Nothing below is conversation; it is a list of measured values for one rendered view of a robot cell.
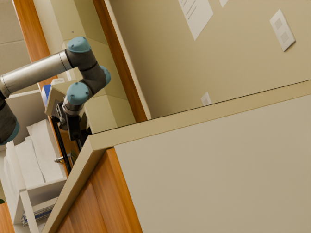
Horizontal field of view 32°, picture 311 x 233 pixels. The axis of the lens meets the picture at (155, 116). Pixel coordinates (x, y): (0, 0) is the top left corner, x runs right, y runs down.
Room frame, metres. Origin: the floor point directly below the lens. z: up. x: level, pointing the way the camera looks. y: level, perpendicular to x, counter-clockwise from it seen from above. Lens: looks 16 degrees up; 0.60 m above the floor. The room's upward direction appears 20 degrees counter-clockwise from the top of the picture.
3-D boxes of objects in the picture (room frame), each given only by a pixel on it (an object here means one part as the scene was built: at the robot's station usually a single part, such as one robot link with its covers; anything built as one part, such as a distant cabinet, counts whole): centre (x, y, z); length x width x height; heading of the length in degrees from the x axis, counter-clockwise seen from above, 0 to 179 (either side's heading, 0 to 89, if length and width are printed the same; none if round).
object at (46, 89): (2.45, 0.42, 1.56); 0.10 x 0.10 x 0.09; 22
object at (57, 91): (2.37, 0.39, 1.46); 0.32 x 0.11 x 0.10; 22
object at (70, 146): (2.37, 0.41, 1.19); 0.30 x 0.01 x 0.40; 175
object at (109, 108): (2.44, 0.22, 1.33); 0.32 x 0.25 x 0.77; 22
